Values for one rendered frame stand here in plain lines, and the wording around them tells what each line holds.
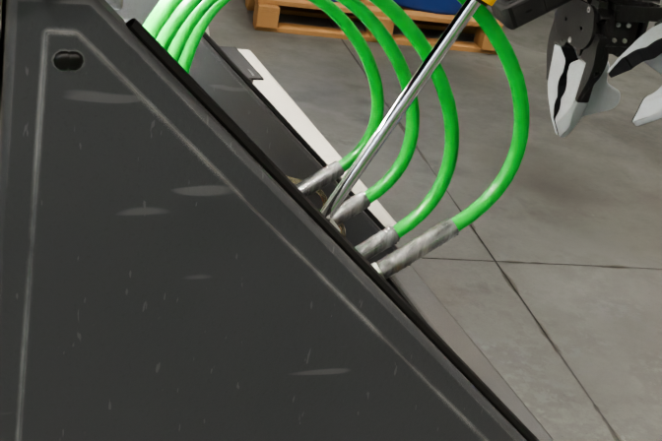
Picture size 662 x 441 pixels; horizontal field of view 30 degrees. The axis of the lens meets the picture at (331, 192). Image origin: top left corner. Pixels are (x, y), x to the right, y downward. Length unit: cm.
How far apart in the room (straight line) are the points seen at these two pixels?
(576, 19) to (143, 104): 71
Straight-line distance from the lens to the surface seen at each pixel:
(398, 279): 148
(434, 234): 112
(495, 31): 106
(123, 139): 62
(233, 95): 135
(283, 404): 72
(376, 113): 133
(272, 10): 576
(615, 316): 372
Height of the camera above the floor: 161
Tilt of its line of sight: 23 degrees down
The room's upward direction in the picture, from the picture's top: 10 degrees clockwise
